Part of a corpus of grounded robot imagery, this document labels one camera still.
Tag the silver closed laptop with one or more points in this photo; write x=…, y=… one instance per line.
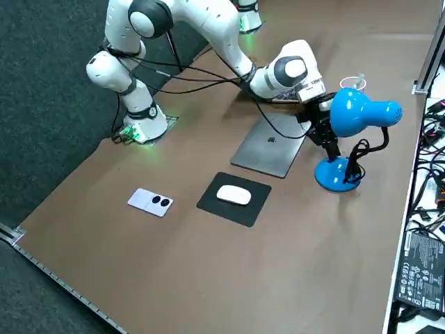
x=264, y=156

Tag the aluminium camera post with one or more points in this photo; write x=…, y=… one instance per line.
x=429, y=52

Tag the green pen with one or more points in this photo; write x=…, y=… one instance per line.
x=359, y=78

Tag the white computer mouse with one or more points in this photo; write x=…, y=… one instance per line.
x=233, y=195

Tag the blue gooseneck desk lamp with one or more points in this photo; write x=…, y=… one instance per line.
x=347, y=111

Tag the black labelled power adapter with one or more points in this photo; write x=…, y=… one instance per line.
x=420, y=268

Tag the black mouse pad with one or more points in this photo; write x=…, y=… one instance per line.
x=250, y=215

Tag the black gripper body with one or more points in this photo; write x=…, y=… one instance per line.
x=320, y=118

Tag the bag of black parts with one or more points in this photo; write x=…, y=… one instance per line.
x=288, y=94

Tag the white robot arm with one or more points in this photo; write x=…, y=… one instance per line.
x=215, y=31
x=248, y=21

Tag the open cardboard box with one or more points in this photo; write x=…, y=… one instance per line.
x=274, y=101

